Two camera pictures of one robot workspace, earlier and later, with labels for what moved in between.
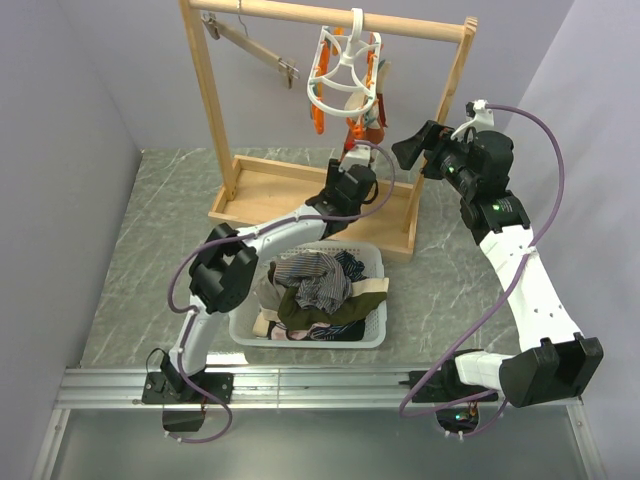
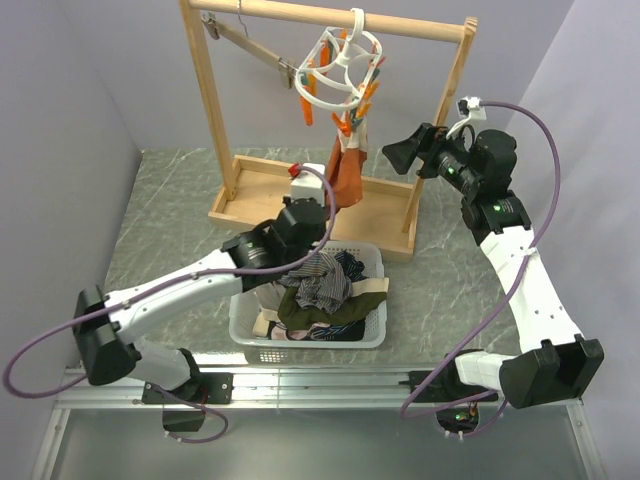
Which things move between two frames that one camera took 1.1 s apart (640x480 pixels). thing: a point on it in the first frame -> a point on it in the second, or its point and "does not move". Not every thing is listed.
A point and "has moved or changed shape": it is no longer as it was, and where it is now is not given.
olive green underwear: x=293 y=316 does not move
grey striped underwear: x=319 y=282 does not move
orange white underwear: x=369 y=117 has moved or changed shape
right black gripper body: x=448 y=161 does not move
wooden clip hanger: x=247 y=45 does not move
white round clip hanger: x=344 y=75 has moved or changed shape
